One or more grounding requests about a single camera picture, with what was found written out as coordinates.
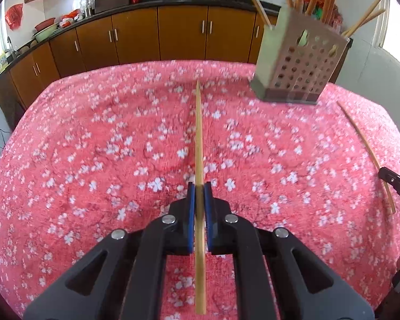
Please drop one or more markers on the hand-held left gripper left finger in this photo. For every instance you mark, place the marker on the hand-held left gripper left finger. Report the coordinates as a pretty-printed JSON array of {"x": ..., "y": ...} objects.
[{"x": 191, "y": 220}]

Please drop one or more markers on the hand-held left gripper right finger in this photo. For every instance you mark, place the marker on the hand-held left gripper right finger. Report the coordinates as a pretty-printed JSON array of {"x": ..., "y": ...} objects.
[{"x": 208, "y": 220}]

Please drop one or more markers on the light bamboo chopstick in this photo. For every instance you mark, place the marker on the light bamboo chopstick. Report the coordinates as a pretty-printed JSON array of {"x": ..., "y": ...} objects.
[
  {"x": 198, "y": 140},
  {"x": 359, "y": 136}
]

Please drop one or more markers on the grey perforated chopstick holder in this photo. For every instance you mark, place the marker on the grey perforated chopstick holder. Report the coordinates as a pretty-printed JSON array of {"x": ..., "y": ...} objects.
[{"x": 270, "y": 56}]

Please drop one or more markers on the red floral tablecloth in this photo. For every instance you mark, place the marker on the red floral tablecloth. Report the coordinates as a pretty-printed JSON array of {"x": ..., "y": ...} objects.
[{"x": 103, "y": 140}]

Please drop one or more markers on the brown wooden base cabinets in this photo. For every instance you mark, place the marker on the brown wooden base cabinets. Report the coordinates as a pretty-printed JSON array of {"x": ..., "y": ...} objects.
[{"x": 136, "y": 36}]

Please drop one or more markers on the black stone countertop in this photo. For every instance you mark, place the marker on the black stone countertop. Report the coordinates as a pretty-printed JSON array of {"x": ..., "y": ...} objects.
[{"x": 146, "y": 0}]

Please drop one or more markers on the red and white bags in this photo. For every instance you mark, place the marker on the red and white bags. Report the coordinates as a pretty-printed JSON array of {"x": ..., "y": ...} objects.
[{"x": 71, "y": 18}]

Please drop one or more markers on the glass jars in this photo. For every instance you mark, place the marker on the glass jars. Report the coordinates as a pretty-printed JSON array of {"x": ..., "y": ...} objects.
[{"x": 87, "y": 6}]

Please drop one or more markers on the red and green basins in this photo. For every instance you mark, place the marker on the red and green basins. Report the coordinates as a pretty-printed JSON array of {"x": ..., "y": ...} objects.
[{"x": 46, "y": 28}]

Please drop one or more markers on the metal sink faucet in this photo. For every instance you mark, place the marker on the metal sink faucet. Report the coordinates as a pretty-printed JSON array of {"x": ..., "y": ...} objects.
[{"x": 10, "y": 44}]

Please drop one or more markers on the red plastic bag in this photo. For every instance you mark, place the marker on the red plastic bag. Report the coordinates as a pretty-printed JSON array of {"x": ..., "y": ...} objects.
[{"x": 14, "y": 16}]

